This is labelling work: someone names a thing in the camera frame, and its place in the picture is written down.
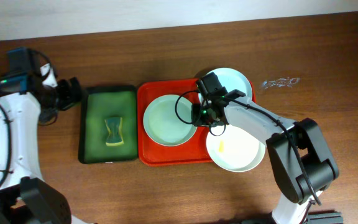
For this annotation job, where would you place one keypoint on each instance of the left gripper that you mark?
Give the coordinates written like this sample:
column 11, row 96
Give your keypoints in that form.
column 71, row 92

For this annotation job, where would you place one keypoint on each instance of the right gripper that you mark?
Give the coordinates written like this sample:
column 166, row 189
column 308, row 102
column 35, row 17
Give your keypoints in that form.
column 199, row 115

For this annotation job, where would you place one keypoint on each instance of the white plate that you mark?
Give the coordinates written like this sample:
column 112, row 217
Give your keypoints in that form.
column 233, row 149

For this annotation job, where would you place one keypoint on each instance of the pale green plate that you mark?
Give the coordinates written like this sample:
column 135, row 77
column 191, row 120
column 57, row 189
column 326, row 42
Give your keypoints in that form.
column 162, row 124

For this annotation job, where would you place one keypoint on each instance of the yellow green scrub sponge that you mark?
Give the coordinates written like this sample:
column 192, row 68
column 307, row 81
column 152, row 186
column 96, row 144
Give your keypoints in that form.
column 114, row 127

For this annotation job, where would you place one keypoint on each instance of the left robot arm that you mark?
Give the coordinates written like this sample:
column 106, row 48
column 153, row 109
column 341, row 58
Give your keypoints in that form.
column 30, row 96

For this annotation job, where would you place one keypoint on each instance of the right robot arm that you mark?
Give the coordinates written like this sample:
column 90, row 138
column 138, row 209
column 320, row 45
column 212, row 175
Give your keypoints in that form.
column 302, row 162

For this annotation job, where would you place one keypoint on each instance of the dark green tray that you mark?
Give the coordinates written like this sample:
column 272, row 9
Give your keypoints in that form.
column 100, row 103

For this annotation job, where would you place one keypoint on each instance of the red plastic tray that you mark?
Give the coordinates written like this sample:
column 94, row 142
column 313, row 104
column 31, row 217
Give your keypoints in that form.
column 154, row 154

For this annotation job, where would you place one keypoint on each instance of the light blue plate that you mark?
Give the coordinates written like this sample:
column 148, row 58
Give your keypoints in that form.
column 232, row 79

